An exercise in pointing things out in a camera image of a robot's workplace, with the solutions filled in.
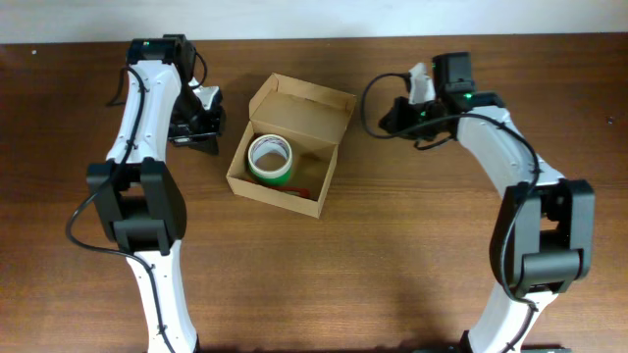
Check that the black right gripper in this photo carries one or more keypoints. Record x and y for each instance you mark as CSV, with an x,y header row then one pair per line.
x,y
398,115

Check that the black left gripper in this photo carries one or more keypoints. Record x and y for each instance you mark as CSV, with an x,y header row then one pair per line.
x,y
207,138

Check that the white masking tape roll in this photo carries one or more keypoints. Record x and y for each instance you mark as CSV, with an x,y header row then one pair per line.
x,y
269,152

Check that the brown cardboard box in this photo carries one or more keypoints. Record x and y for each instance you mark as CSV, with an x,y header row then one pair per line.
x,y
313,119

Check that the orange utility knife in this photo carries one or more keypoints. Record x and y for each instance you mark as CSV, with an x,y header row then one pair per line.
x,y
283,187

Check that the green tape roll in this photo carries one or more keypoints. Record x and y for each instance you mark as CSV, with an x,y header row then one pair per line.
x,y
277,177

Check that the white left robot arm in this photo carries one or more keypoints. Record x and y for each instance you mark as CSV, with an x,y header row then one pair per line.
x,y
137,200

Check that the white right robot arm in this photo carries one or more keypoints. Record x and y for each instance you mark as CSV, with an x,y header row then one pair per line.
x,y
543,237

